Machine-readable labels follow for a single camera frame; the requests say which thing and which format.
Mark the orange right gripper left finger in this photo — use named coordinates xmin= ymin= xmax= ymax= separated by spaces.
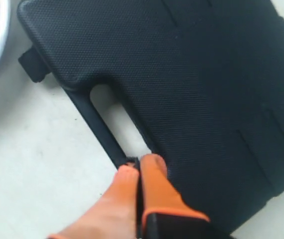
xmin=48 ymin=165 xmax=139 ymax=239

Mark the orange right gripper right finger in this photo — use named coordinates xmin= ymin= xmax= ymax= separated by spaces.
xmin=140 ymin=154 xmax=210 ymax=239

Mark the black plastic tool case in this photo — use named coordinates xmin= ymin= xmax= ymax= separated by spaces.
xmin=17 ymin=0 xmax=284 ymax=233

